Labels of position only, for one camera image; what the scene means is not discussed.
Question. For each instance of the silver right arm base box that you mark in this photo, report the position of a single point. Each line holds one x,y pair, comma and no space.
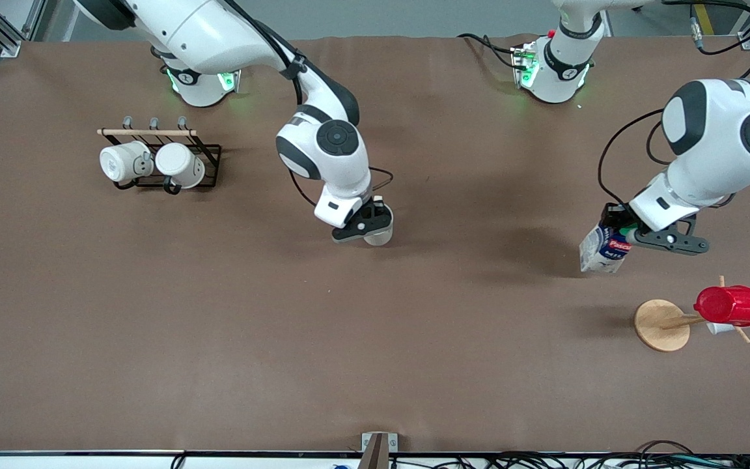
230,81

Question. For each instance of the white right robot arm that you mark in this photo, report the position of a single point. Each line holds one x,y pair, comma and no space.
206,26

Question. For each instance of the wooden mug tree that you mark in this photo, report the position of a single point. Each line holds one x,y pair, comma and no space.
658,326

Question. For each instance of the white mug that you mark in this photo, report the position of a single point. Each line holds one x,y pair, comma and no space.
121,163
180,163

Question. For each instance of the metal bracket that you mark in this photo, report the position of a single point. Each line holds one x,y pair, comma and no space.
367,440

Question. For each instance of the small white cup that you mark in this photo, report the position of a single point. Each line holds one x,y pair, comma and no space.
719,328

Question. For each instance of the silver left arm base box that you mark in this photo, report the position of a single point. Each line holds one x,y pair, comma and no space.
525,65

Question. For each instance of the blue white milk carton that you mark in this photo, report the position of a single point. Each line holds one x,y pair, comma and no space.
599,254

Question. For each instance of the brown post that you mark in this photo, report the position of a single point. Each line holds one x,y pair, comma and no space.
375,456

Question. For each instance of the red plastic cup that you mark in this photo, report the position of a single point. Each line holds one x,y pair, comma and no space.
730,306

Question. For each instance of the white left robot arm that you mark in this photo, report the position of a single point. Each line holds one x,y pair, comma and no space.
713,137

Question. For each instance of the grey mug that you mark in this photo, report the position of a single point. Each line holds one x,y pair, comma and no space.
378,238

